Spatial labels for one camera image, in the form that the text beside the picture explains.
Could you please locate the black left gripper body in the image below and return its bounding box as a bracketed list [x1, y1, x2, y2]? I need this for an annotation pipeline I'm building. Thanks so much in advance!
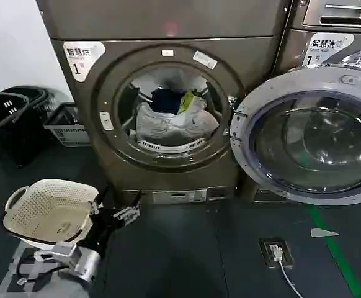
[82, 207, 122, 255]

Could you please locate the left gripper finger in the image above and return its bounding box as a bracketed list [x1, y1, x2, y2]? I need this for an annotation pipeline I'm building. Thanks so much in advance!
[112, 189, 143, 227]
[89, 185, 112, 217]

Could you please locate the white perforated laundry basket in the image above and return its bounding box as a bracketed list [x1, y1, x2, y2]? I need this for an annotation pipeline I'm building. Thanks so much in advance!
[2, 178, 99, 249]

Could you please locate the grey slatted plastic crate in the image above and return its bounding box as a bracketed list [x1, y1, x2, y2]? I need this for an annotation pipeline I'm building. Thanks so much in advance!
[43, 102, 92, 148]

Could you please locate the white crumpled garment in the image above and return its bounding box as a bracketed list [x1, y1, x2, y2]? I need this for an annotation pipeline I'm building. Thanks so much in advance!
[135, 97, 220, 142]

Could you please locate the large black plastic basket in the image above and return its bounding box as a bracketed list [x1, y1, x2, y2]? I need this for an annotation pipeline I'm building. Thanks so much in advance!
[0, 91, 55, 169]

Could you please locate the dark blue garment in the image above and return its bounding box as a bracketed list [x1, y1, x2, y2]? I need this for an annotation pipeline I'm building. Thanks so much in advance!
[150, 89, 186, 115]

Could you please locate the yellow-green garment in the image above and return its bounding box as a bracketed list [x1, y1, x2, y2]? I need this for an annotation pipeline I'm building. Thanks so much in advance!
[177, 89, 202, 114]

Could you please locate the white number label sticker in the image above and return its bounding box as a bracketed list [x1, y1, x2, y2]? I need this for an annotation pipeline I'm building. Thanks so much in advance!
[63, 40, 107, 83]
[302, 32, 355, 68]

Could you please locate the black floor socket box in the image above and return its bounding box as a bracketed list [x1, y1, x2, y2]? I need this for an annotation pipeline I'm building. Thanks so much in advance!
[258, 238, 295, 269]

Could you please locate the small white rectangular sticker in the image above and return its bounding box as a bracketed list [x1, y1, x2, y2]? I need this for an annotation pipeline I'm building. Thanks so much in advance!
[192, 50, 218, 70]

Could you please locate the grey front-loading dryer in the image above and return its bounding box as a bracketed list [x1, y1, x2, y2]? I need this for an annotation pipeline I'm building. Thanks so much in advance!
[39, 0, 294, 205]

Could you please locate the grey arrow floor sticker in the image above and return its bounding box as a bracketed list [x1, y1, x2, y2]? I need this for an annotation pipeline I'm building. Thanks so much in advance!
[310, 227, 340, 239]

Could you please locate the round glass dryer door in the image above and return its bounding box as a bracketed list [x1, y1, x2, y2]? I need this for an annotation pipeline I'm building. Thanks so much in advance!
[229, 63, 361, 206]

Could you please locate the green floor tape line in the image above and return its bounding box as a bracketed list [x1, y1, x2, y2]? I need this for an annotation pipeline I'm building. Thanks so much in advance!
[303, 202, 361, 298]

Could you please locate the grey washing machine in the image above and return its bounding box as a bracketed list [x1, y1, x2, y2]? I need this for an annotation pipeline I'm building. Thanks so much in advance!
[238, 0, 361, 203]

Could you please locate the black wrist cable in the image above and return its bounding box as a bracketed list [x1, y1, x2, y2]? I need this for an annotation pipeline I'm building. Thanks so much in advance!
[15, 250, 64, 282]

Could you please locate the white plug with cable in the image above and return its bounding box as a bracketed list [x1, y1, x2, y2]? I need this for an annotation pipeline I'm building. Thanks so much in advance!
[268, 243, 303, 298]

